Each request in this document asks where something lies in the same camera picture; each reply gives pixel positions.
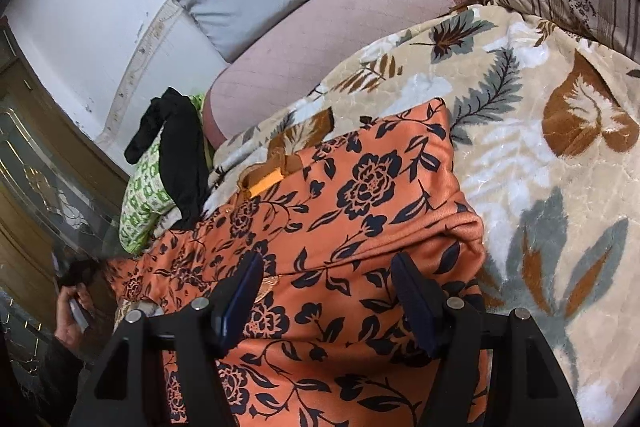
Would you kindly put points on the black cloth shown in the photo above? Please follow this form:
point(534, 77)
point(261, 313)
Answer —
point(182, 157)

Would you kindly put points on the green patterned pillow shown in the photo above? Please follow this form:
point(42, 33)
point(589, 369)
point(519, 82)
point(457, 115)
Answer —
point(140, 197)

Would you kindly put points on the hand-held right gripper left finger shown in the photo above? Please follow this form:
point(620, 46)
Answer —
point(240, 302)

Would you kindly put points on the pink quilted sofa cushion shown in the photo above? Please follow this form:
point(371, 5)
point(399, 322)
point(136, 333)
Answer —
point(325, 32)

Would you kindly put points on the person's left hand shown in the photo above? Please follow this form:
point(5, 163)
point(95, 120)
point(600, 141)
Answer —
point(67, 322)

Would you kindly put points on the beige leaf print blanket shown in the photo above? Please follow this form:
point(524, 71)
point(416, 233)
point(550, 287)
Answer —
point(525, 157)

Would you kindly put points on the orange floral print garment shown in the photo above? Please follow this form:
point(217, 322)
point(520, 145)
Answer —
point(350, 207)

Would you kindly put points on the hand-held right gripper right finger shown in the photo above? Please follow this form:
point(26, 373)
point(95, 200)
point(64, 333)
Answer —
point(420, 312)

